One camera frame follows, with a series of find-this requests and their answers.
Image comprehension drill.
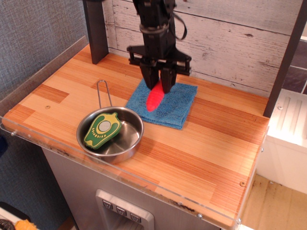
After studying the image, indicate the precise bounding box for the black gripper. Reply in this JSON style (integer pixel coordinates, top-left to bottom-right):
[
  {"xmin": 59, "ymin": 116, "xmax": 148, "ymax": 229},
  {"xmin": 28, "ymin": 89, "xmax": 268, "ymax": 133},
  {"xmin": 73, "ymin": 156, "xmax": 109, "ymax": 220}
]
[{"xmin": 127, "ymin": 27, "xmax": 191, "ymax": 93}]

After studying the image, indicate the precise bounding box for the spoon with red handle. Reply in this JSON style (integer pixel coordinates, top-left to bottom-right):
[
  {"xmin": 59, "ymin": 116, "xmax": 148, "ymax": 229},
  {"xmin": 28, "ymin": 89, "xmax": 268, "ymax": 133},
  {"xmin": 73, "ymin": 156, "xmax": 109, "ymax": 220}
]
[{"xmin": 146, "ymin": 81, "xmax": 165, "ymax": 112}]

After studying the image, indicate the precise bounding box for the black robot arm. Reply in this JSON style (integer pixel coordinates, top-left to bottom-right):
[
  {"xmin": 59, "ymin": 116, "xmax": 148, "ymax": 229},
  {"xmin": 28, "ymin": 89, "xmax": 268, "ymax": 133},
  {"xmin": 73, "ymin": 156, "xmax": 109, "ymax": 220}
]
[{"xmin": 127, "ymin": 0, "xmax": 191, "ymax": 93}]

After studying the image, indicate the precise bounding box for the blue folded cloth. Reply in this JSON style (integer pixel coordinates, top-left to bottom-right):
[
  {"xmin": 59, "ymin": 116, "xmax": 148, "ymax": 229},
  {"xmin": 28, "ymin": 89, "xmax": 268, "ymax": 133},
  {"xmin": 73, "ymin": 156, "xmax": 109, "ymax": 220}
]
[{"xmin": 126, "ymin": 80, "xmax": 198, "ymax": 130}]

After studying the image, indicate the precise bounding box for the green yellow toy pepper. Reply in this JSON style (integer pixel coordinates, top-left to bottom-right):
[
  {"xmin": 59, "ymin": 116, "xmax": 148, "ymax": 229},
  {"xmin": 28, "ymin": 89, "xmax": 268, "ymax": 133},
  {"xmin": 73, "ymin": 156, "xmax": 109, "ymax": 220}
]
[{"xmin": 83, "ymin": 112, "xmax": 122, "ymax": 150}]

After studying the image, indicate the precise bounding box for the small steel saucepan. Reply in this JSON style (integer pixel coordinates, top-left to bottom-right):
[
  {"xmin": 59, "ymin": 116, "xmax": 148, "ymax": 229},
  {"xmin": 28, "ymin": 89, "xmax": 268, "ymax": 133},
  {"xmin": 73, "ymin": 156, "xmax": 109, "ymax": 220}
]
[{"xmin": 76, "ymin": 95, "xmax": 144, "ymax": 164}]

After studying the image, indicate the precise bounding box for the silver dispenser panel with buttons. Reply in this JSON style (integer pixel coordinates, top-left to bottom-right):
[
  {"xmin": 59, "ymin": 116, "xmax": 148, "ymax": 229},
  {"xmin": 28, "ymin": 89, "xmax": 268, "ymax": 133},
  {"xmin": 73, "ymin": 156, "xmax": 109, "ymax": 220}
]
[{"xmin": 95, "ymin": 189, "xmax": 155, "ymax": 230}]

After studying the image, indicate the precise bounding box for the clear acrylic edge guard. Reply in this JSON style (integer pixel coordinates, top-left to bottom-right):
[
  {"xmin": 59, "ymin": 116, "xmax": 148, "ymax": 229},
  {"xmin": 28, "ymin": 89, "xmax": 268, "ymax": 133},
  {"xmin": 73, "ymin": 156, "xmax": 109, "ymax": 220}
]
[{"xmin": 3, "ymin": 110, "xmax": 269, "ymax": 230}]

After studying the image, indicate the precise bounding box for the yellow object at corner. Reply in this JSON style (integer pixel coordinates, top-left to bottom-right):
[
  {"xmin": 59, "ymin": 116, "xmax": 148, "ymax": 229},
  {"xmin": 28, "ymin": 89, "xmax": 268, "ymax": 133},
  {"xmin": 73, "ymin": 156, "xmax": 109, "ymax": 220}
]
[{"xmin": 14, "ymin": 219, "xmax": 37, "ymax": 230}]

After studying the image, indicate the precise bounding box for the dark left shelf post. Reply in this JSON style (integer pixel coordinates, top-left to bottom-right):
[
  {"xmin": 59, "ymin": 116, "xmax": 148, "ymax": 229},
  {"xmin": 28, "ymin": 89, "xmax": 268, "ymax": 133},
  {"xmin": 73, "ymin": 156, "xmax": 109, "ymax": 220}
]
[{"xmin": 83, "ymin": 0, "xmax": 109, "ymax": 64}]

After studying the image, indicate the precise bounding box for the dark shelf post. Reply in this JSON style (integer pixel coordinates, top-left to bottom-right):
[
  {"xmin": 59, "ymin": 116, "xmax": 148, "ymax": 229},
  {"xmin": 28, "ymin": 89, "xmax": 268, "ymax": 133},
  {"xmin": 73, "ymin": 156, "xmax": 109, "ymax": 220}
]
[
  {"xmin": 263, "ymin": 0, "xmax": 307, "ymax": 118},
  {"xmin": 83, "ymin": 0, "xmax": 109, "ymax": 64}
]

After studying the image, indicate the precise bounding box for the dark right shelf post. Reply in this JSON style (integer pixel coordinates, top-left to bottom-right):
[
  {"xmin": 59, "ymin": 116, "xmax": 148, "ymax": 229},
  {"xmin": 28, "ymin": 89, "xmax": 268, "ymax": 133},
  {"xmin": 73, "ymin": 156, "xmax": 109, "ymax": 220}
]
[{"xmin": 263, "ymin": 0, "xmax": 307, "ymax": 118}]

